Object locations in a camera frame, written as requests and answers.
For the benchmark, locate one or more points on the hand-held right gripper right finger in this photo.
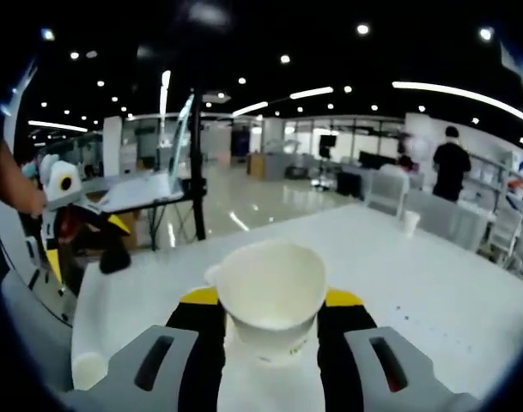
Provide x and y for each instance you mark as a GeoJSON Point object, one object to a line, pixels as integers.
{"type": "Point", "coordinates": [338, 343]}

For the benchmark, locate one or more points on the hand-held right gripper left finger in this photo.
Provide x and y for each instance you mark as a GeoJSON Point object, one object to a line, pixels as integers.
{"type": "Point", "coordinates": [192, 352]}

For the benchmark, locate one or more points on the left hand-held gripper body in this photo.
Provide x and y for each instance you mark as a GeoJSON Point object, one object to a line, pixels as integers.
{"type": "Point", "coordinates": [59, 176]}

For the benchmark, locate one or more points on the white paper cup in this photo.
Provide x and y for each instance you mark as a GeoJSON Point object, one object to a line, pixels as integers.
{"type": "Point", "coordinates": [269, 292]}
{"type": "Point", "coordinates": [411, 223]}

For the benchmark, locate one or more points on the small white side table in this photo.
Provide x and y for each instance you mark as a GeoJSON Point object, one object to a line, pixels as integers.
{"type": "Point", "coordinates": [141, 189]}

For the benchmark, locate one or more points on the tall black pole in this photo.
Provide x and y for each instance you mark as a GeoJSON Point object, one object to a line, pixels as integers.
{"type": "Point", "coordinates": [198, 171]}

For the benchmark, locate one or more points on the tall roll-up banner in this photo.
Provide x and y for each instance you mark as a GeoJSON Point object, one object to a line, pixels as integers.
{"type": "Point", "coordinates": [181, 146]}

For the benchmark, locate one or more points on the white office chair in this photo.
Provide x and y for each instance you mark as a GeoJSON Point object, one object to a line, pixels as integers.
{"type": "Point", "coordinates": [387, 191]}

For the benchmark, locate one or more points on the brown cardboard box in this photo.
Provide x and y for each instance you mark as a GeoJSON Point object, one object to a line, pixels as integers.
{"type": "Point", "coordinates": [256, 165]}

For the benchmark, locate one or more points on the short ceiling light strip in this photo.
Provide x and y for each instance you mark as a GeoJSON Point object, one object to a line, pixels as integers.
{"type": "Point", "coordinates": [310, 93]}
{"type": "Point", "coordinates": [250, 109]}

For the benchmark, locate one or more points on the black monitor on stand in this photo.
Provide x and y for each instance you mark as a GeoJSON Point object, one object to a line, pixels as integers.
{"type": "Point", "coordinates": [328, 145]}

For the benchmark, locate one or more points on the white shelving unit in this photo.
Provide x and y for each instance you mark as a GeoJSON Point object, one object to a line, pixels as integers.
{"type": "Point", "coordinates": [501, 193]}

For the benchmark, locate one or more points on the group of round ceiling spotlights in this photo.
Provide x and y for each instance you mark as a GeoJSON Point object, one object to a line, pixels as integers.
{"type": "Point", "coordinates": [363, 29]}

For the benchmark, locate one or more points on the ceiling air conditioner vent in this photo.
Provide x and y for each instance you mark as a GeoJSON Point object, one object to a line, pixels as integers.
{"type": "Point", "coordinates": [516, 68]}

